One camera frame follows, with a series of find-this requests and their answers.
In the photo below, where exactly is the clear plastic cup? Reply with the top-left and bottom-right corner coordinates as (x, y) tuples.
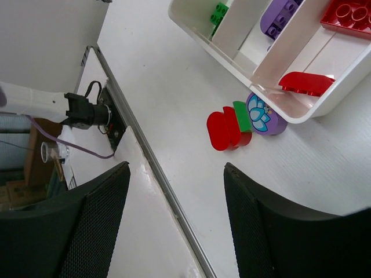
(41, 142), (70, 163)

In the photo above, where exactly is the red lego plate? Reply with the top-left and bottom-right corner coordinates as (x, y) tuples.
(320, 0), (370, 40)

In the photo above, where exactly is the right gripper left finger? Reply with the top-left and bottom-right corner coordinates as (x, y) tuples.
(1, 162), (130, 277)

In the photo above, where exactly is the white divided plastic tray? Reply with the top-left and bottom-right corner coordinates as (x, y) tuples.
(168, 1), (370, 124)

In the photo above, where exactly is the green lego brick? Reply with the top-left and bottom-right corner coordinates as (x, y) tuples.
(210, 2), (229, 36)

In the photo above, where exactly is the red lego brick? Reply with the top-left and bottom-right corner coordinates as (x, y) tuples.
(278, 71), (335, 97)

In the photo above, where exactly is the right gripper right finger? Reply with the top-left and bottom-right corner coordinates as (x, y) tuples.
(224, 163), (370, 277)

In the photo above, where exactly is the purple paw lego piece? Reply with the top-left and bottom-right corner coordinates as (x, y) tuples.
(246, 93), (288, 136)

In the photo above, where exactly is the red green lego cluster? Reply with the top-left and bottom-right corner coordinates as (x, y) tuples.
(206, 101), (252, 151)

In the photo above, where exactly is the purple rounded lego piece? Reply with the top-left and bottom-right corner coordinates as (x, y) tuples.
(260, 0), (303, 40)

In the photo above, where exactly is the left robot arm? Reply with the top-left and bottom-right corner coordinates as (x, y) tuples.
(1, 82), (112, 130)

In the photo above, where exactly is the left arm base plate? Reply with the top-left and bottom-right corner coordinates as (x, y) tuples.
(97, 87), (127, 152)

